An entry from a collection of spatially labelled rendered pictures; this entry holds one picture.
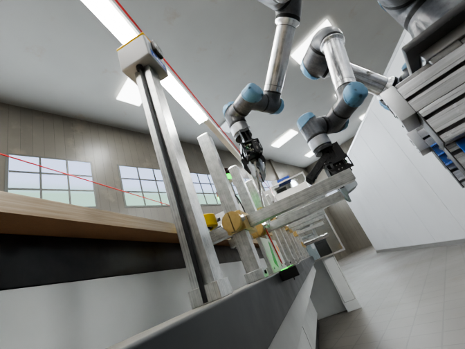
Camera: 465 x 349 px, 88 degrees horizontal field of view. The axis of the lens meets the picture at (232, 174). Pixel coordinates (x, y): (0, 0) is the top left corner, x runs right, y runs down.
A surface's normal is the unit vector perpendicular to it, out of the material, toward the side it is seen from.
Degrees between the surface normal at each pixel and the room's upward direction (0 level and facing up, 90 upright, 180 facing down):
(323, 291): 90
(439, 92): 90
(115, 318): 90
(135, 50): 90
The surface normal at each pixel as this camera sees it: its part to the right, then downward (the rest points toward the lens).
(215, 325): 0.88, -0.44
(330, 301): -0.33, -0.29
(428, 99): -0.67, -0.07
